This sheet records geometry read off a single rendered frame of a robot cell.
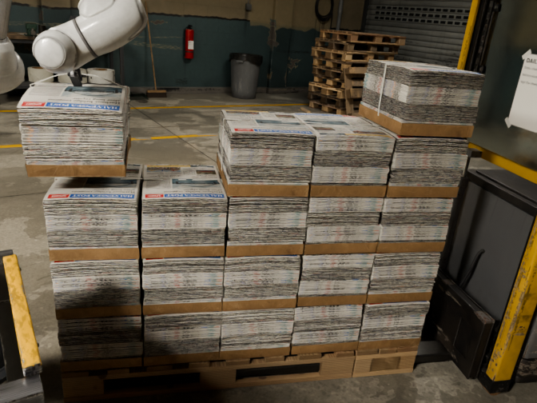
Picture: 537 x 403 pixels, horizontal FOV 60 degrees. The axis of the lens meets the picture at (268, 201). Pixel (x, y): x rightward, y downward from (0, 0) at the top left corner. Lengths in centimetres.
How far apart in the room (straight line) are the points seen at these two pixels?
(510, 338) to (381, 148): 95
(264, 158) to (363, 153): 35
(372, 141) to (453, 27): 751
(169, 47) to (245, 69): 136
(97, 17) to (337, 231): 105
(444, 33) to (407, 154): 751
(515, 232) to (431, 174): 60
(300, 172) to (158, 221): 51
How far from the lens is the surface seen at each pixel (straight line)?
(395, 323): 209
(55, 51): 124
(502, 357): 220
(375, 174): 170
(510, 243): 230
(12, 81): 189
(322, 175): 163
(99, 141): 150
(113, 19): 126
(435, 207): 188
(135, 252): 165
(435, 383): 229
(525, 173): 213
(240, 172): 156
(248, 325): 186
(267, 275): 174
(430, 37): 938
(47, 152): 154
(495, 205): 237
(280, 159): 158
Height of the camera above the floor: 141
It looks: 21 degrees down
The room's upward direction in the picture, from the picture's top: 5 degrees clockwise
